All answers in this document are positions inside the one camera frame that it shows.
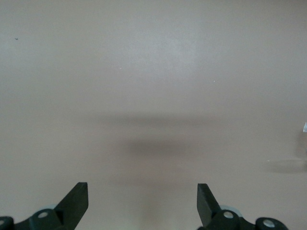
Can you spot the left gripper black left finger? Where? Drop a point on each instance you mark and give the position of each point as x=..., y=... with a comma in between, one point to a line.
x=72, y=210

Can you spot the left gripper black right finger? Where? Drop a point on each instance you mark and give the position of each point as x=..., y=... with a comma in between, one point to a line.
x=208, y=210

